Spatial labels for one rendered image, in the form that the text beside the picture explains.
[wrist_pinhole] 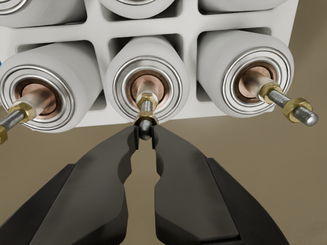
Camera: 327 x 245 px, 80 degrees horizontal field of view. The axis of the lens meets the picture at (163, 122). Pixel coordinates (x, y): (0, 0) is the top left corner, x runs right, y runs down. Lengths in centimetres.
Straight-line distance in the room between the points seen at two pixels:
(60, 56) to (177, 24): 14
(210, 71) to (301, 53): 37
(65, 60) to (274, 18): 26
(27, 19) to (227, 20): 22
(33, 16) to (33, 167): 52
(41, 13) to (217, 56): 18
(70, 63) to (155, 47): 10
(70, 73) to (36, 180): 53
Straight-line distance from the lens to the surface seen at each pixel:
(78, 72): 24
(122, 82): 22
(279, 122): 63
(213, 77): 23
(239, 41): 23
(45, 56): 24
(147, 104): 17
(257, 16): 31
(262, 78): 22
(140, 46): 21
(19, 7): 23
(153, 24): 28
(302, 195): 88
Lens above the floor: 46
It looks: 61 degrees down
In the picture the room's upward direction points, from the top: 174 degrees clockwise
